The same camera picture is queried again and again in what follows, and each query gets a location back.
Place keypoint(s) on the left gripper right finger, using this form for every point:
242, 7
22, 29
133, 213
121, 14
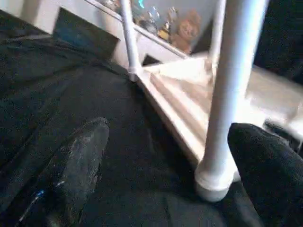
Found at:
274, 184

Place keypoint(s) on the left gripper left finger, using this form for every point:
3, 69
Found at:
61, 179

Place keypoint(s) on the white plastic table leg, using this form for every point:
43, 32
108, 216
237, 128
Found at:
129, 38
218, 33
232, 94

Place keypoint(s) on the white plastic table top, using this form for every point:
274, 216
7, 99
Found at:
184, 104

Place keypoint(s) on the black plastic mat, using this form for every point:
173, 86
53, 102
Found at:
71, 85

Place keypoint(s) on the silver round trophy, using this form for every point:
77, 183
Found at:
154, 16

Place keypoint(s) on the trophy with blue disc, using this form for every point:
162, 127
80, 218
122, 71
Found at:
141, 4

